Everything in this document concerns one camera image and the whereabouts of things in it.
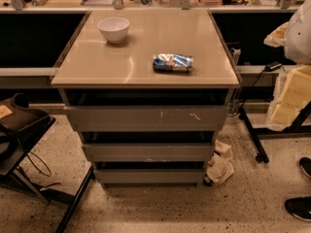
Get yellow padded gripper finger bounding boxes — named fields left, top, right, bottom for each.
left=271, top=65, right=311, bottom=125
left=263, top=22, right=288, bottom=48

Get grey top drawer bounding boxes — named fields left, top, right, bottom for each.
left=64, top=106, right=227, bottom=132

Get grey drawer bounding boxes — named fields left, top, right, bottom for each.
left=94, top=170, right=204, bottom=184
left=83, top=144, right=214, bottom=162
left=64, top=106, right=227, bottom=132

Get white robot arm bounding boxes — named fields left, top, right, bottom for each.
left=263, top=0, right=311, bottom=131

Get grey drawer cabinet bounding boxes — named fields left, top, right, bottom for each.
left=52, top=9, right=241, bottom=175

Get grey middle drawer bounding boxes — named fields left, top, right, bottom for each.
left=83, top=144, right=214, bottom=162

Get grey bottom drawer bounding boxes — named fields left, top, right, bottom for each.
left=94, top=170, right=204, bottom=184

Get black power adapter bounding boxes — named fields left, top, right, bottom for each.
left=264, top=61, right=282, bottom=72

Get black shoe upper right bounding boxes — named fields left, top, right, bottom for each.
left=299, top=157, right=311, bottom=179

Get black shoe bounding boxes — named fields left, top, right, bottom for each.
left=299, top=157, right=311, bottom=179
left=285, top=197, right=311, bottom=222

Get crumpled white cloth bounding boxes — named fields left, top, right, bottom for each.
left=204, top=141, right=234, bottom=185

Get black shoe lower right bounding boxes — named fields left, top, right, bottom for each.
left=285, top=197, right=311, bottom=222

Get blue foil snack bag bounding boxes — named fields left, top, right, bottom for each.
left=153, top=53, right=193, bottom=72

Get white ceramic bowl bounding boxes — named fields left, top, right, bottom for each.
left=97, top=17, right=129, bottom=43

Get black chair left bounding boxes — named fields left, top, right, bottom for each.
left=0, top=93, right=93, bottom=233

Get black stand frame right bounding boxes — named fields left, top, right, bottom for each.
left=238, top=102, right=311, bottom=163

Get black cable on floor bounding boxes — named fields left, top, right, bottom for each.
left=26, top=150, right=52, bottom=178

